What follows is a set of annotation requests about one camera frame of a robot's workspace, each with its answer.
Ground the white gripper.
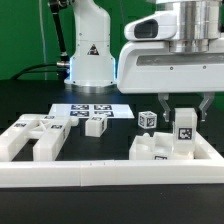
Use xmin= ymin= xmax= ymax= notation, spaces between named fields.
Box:
xmin=117 ymin=15 xmax=224 ymax=122

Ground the white chair seat part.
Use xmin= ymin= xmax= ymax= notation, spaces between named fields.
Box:
xmin=129 ymin=132 xmax=194 ymax=160

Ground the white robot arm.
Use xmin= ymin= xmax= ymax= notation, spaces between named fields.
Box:
xmin=65 ymin=0 xmax=224 ymax=117

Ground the white chair back part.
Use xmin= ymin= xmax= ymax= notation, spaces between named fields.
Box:
xmin=0 ymin=114 xmax=79 ymax=162

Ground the white tagged nut cube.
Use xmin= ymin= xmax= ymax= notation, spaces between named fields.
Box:
xmin=138 ymin=111 xmax=157 ymax=129

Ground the white base tag sheet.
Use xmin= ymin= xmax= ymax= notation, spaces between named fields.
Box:
xmin=49 ymin=104 xmax=134 ymax=119

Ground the white U-shaped obstacle fence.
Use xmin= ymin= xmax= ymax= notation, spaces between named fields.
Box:
xmin=0 ymin=132 xmax=224 ymax=188

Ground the black cable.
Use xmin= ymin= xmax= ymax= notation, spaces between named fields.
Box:
xmin=11 ymin=63 xmax=71 ymax=80

